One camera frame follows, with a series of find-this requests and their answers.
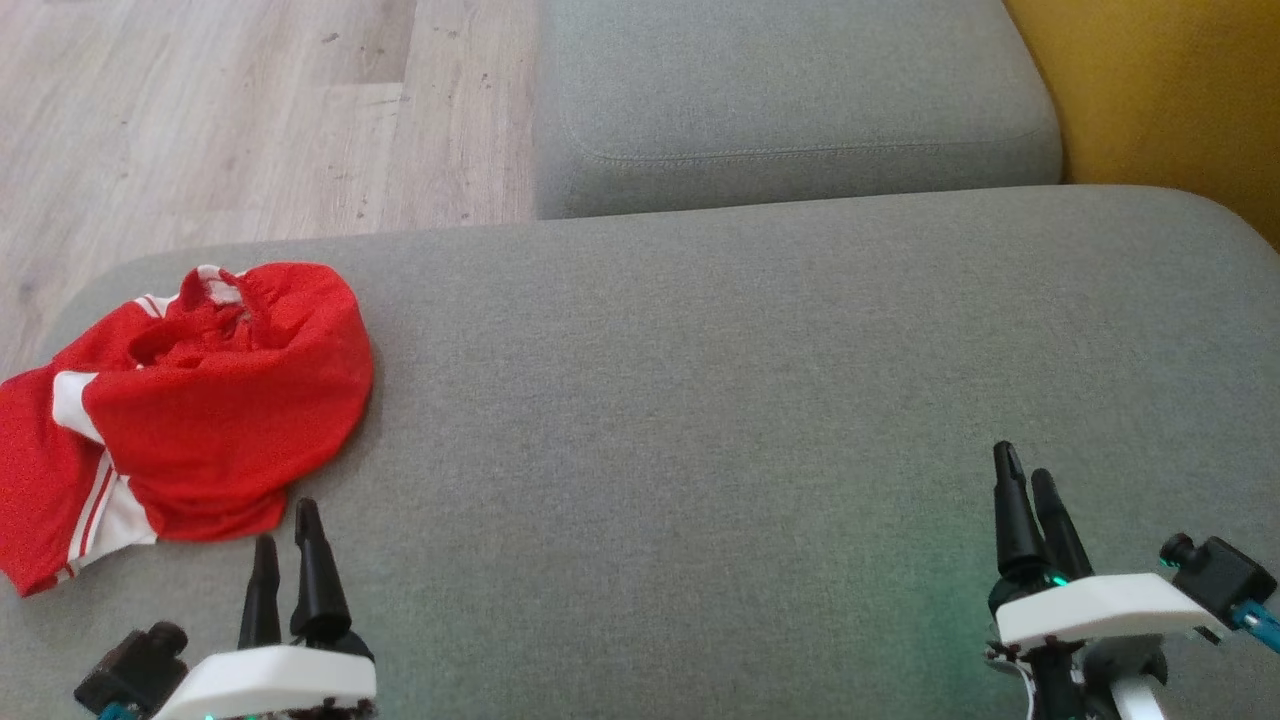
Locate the red cloth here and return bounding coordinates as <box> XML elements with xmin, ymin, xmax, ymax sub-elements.
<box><xmin>0</xmin><ymin>262</ymin><xmax>375</xmax><ymax>598</ymax></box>

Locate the yellow sofa backrest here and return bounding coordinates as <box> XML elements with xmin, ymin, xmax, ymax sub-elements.
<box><xmin>1003</xmin><ymin>0</ymin><xmax>1280</xmax><ymax>251</ymax></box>

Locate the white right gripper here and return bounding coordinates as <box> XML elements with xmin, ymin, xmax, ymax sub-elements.
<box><xmin>986</xmin><ymin>440</ymin><xmax>1231</xmax><ymax>651</ymax></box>

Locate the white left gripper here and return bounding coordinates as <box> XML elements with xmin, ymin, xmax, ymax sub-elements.
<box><xmin>155</xmin><ymin>498</ymin><xmax>379</xmax><ymax>720</ymax></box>

